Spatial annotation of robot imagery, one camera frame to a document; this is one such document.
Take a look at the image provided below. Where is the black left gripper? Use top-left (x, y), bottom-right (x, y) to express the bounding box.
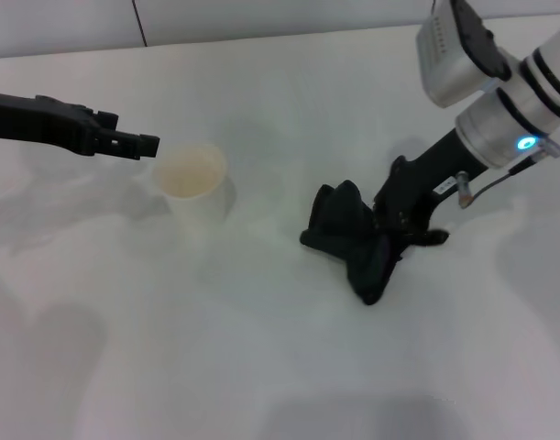
top-left (0, 91), bottom-right (162, 161)

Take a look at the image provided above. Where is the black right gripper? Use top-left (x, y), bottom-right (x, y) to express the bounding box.
top-left (372, 126), bottom-right (485, 248)

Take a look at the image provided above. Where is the dark blue rag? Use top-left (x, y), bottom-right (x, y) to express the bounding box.
top-left (300, 180), bottom-right (450, 306)

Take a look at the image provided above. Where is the white paper cup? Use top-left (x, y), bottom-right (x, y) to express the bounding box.
top-left (151, 142), bottom-right (229, 222)

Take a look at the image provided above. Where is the white tablecloth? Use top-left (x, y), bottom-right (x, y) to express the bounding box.
top-left (0, 20), bottom-right (560, 440)

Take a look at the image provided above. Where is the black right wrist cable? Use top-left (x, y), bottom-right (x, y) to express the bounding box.
top-left (456, 137), bottom-right (560, 210)

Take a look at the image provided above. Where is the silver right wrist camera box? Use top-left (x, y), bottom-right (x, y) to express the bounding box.
top-left (414, 0), bottom-right (512, 109)

